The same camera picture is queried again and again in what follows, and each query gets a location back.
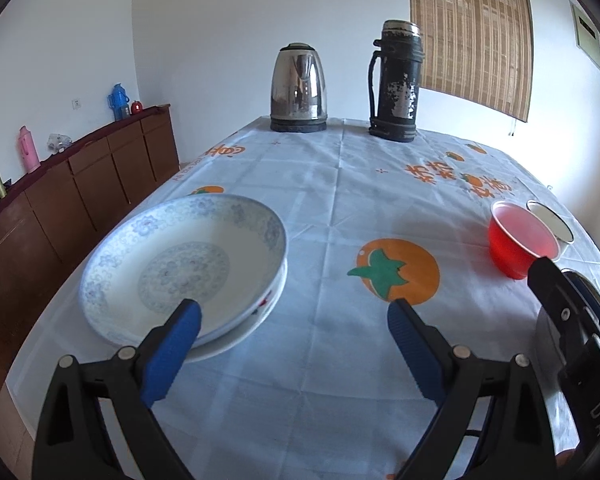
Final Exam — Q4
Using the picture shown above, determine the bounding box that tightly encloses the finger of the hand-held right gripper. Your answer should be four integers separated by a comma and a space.
527, 256, 600, 368

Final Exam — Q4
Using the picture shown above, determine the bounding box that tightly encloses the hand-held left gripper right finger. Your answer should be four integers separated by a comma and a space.
386, 298, 556, 480

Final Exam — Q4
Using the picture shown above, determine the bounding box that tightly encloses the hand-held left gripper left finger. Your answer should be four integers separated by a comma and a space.
32, 298, 203, 480

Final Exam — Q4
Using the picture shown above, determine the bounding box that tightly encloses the stainless steel bowl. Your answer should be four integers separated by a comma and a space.
534, 269, 600, 401

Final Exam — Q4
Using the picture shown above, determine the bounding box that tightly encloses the white plate red print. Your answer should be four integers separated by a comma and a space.
182, 285, 286, 363

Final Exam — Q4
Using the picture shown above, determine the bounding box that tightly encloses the pink plastic bowl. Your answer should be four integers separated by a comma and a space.
488, 201, 561, 280

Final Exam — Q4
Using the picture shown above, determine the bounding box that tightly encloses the white enamel bowl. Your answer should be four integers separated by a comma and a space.
526, 200, 576, 246

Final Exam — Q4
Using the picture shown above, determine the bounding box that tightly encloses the blue patterned porcelain plate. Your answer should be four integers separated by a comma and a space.
78, 195, 287, 346

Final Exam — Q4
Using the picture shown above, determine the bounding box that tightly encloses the white plate floral rim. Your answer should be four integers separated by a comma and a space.
195, 255, 288, 347

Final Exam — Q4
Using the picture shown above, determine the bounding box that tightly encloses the brown wooden sideboard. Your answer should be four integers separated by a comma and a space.
0, 103, 181, 413

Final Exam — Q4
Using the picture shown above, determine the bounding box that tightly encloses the printed light blue tablecloth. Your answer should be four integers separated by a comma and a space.
5, 116, 600, 480

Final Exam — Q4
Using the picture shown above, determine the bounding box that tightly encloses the pink thermos jug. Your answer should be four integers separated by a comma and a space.
19, 126, 41, 175

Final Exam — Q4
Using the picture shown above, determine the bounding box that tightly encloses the blue thermos jug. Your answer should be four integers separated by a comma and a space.
106, 83, 131, 122

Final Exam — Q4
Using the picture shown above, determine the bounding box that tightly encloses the worn black thermos flask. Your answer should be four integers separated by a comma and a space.
369, 20, 426, 143

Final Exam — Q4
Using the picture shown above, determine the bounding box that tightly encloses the bamboo window blind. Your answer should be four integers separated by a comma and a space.
406, 0, 534, 123

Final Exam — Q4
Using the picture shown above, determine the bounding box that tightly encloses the stainless steel electric kettle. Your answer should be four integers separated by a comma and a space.
270, 42, 329, 133

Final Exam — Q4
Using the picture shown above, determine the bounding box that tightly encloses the beige wall panel box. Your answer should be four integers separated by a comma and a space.
569, 0, 600, 72

